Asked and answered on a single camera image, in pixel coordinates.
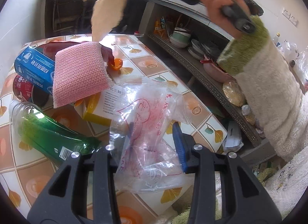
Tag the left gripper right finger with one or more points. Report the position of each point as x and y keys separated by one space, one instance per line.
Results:
x=225 y=189

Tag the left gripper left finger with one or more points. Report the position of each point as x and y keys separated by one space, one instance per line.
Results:
x=64 y=198

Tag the clear printed plastic bag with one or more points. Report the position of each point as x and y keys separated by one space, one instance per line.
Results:
x=142 y=115

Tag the green plastic bottle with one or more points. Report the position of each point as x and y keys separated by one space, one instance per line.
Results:
x=54 y=140

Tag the red drink can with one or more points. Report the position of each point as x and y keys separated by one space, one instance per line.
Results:
x=27 y=92

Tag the blue cling film box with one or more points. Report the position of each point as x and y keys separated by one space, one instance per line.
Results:
x=36 y=68

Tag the red snack bag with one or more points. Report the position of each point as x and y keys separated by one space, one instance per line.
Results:
x=84 y=49

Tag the fleece sleeve right forearm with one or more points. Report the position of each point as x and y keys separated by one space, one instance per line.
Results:
x=278 y=103

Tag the person's right hand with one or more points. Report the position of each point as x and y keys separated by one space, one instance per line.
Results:
x=215 y=15

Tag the stacked green white bowls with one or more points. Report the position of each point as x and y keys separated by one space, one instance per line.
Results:
x=180 y=37

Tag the yellow white paper box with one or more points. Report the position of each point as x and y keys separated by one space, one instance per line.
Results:
x=99 y=108

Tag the pink plastic basin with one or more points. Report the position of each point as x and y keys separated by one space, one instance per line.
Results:
x=216 y=71

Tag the bag of yellow grains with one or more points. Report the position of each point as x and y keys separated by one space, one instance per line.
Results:
x=234 y=93

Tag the pink knitted cloth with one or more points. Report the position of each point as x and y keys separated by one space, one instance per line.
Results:
x=77 y=77

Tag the white wall socket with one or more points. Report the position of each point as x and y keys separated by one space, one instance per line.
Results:
x=286 y=13

